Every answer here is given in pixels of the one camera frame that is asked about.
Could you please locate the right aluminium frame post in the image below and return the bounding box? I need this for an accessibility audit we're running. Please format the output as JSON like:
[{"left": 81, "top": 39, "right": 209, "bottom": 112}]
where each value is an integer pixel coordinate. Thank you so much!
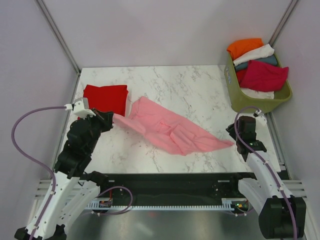
[{"left": 268, "top": 0, "right": 300, "bottom": 46}]

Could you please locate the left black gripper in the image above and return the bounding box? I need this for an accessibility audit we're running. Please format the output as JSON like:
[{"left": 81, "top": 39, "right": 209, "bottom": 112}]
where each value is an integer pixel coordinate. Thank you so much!
[{"left": 83, "top": 107, "right": 114, "bottom": 153}]

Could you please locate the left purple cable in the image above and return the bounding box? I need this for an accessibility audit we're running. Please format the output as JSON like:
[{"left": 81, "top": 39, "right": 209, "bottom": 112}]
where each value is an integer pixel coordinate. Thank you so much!
[{"left": 11, "top": 106, "right": 133, "bottom": 240}]

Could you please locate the white cloth basket bottom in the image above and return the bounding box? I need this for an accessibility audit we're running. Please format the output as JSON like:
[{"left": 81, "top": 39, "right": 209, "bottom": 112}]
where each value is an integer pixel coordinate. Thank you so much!
[{"left": 241, "top": 88, "right": 274, "bottom": 100}]

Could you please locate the olive green plastic basket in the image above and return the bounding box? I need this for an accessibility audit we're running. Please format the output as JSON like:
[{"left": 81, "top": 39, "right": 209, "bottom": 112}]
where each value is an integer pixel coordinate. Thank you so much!
[{"left": 224, "top": 53, "right": 293, "bottom": 113}]

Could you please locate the teal t-shirt in basket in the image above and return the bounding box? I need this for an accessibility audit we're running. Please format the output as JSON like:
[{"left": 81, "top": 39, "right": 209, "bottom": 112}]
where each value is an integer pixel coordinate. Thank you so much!
[{"left": 234, "top": 55, "right": 278, "bottom": 72}]

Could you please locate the orange t-shirt in basket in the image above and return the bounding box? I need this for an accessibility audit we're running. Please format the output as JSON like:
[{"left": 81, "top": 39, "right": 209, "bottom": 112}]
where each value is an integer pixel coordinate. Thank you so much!
[{"left": 226, "top": 38, "right": 264, "bottom": 60}]

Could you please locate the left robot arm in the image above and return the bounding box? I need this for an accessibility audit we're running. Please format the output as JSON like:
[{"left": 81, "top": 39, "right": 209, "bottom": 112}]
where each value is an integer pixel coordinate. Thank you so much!
[{"left": 14, "top": 109, "right": 114, "bottom": 240}]

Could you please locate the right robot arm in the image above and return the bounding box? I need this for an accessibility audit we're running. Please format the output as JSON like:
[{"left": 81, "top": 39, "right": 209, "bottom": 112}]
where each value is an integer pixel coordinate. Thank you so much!
[{"left": 226, "top": 116, "right": 307, "bottom": 240}]

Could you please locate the crimson t-shirt in basket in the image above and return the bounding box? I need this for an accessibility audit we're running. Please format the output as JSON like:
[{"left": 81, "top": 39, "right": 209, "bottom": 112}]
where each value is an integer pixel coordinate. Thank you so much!
[{"left": 239, "top": 60, "right": 289, "bottom": 92}]

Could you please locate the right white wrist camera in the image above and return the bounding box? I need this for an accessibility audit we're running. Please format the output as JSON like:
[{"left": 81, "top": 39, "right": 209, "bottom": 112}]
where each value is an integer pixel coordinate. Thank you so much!
[{"left": 253, "top": 108, "right": 267, "bottom": 127}]

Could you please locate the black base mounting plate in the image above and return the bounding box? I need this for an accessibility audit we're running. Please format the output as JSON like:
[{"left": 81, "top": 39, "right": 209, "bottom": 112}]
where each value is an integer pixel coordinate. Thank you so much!
[{"left": 102, "top": 172, "right": 256, "bottom": 207}]

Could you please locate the pink t-shirt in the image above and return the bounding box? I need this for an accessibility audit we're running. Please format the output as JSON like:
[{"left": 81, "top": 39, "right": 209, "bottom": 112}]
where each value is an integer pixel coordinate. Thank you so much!
[{"left": 113, "top": 96, "right": 234, "bottom": 156}]

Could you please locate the aluminium frame post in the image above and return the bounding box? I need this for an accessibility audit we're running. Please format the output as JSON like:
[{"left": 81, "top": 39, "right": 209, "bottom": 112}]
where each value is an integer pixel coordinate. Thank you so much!
[
  {"left": 268, "top": 0, "right": 300, "bottom": 46},
  {"left": 34, "top": 0, "right": 81, "bottom": 76}
]

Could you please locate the folded red t-shirt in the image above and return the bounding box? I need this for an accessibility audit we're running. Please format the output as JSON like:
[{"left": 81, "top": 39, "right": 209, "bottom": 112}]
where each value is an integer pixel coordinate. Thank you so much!
[{"left": 83, "top": 85, "right": 129, "bottom": 117}]

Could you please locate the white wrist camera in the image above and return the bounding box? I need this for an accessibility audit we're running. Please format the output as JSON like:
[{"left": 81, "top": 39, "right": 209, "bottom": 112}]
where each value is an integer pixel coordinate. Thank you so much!
[
  {"left": 65, "top": 97, "right": 96, "bottom": 119},
  {"left": 253, "top": 108, "right": 267, "bottom": 127}
]

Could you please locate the white slotted cable duct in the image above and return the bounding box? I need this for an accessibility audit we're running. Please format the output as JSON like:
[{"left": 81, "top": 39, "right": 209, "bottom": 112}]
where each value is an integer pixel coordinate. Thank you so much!
[{"left": 84, "top": 198, "right": 247, "bottom": 211}]

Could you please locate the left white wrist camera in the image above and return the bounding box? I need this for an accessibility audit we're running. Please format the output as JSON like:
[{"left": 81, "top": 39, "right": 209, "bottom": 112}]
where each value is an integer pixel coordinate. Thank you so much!
[{"left": 65, "top": 97, "right": 96, "bottom": 119}]

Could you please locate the left aluminium frame post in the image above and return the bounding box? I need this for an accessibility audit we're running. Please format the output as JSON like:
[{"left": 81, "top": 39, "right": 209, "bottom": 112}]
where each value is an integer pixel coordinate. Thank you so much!
[{"left": 34, "top": 0, "right": 81, "bottom": 76}]

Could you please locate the white t-shirt in basket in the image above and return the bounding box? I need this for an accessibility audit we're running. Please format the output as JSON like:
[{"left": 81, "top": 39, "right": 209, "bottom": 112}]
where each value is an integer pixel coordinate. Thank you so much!
[{"left": 233, "top": 44, "right": 275, "bottom": 67}]

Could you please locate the red t-shirt in basket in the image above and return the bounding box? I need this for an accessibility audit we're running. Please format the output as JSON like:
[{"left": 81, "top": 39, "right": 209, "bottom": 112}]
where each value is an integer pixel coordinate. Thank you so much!
[{"left": 235, "top": 69, "right": 247, "bottom": 84}]

